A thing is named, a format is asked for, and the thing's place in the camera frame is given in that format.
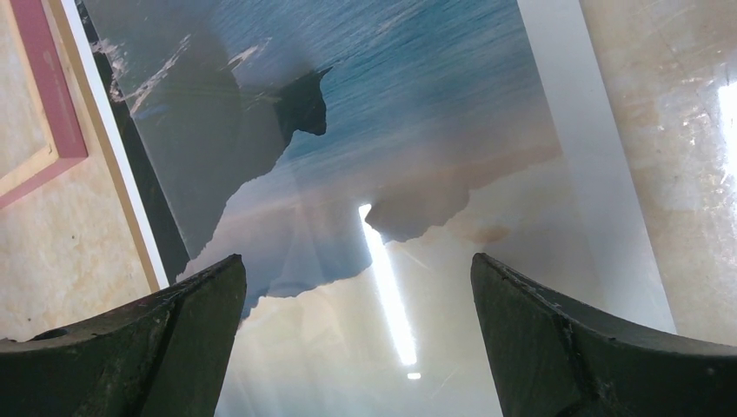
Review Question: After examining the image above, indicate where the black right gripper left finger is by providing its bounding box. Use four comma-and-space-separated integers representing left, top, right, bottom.
1, 255, 247, 416

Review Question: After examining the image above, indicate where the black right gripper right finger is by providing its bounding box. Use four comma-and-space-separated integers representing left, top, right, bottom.
470, 253, 736, 416

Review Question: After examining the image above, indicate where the clear acrylic sheet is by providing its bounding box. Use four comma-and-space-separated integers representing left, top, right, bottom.
80, 0, 678, 417

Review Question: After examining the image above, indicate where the landscape photo print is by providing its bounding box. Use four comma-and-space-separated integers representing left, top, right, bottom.
60, 0, 678, 417

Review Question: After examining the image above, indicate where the pink wooden picture frame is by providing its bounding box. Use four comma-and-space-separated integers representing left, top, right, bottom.
1, 1, 89, 208

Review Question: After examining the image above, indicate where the brown backing board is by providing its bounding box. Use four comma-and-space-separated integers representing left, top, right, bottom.
43, 1, 169, 294

